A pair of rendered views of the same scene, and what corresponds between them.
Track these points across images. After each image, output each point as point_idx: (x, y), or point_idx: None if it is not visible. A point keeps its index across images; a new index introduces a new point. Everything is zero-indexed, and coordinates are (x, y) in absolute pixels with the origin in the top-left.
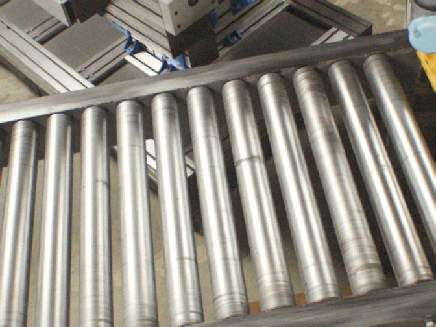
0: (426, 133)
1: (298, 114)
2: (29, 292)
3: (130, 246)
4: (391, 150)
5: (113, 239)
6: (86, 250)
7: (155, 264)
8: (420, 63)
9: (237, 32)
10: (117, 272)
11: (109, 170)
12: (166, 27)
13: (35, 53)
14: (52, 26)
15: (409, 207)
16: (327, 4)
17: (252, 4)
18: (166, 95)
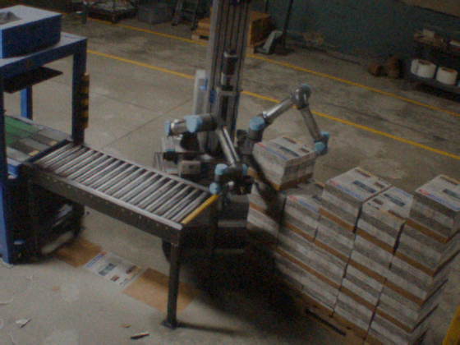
0: (249, 259)
1: (223, 239)
2: (104, 233)
3: (123, 187)
4: (209, 231)
5: (138, 237)
6: (116, 184)
7: (143, 249)
8: (218, 201)
9: (224, 204)
10: (131, 244)
11: (134, 179)
12: (181, 170)
13: None
14: (175, 172)
15: (230, 282)
16: None
17: None
18: (158, 174)
